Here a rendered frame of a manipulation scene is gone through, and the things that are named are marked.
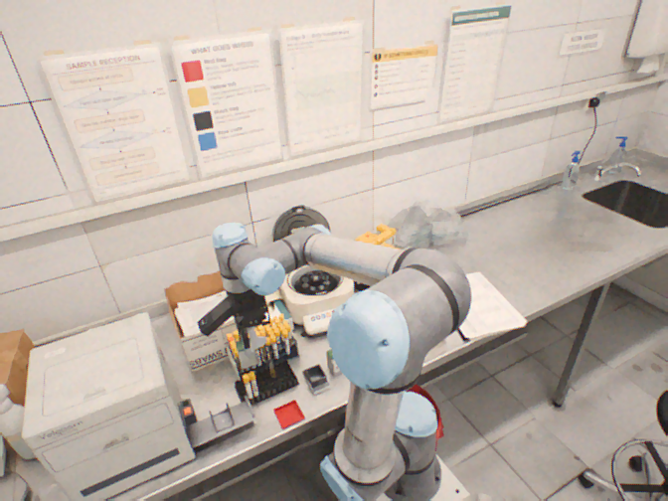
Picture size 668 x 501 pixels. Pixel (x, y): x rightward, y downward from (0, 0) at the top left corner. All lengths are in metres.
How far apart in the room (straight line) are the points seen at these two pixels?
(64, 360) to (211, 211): 0.66
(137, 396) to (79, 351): 0.23
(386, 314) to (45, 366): 0.88
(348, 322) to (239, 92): 1.02
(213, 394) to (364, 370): 0.87
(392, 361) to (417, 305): 0.08
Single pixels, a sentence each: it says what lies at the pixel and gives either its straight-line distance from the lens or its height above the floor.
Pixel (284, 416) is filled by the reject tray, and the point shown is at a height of 0.88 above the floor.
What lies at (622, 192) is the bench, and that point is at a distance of 2.85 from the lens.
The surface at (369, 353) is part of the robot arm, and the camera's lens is 0.54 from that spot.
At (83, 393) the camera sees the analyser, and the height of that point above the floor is 1.17.
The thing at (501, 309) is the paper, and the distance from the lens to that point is 1.61.
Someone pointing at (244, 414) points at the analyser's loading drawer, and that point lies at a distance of 1.26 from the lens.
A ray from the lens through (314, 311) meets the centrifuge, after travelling 1.46.
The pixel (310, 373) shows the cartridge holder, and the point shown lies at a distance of 1.35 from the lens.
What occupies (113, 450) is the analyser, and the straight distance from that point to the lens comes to 1.17.
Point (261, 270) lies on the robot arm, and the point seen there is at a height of 1.42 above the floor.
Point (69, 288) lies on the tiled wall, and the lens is 1.63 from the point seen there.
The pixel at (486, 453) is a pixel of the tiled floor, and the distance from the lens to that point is 2.30.
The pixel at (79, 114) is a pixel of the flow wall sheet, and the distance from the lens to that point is 1.39.
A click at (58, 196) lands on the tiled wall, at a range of 1.49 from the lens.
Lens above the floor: 1.91
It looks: 34 degrees down
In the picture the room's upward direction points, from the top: 3 degrees counter-clockwise
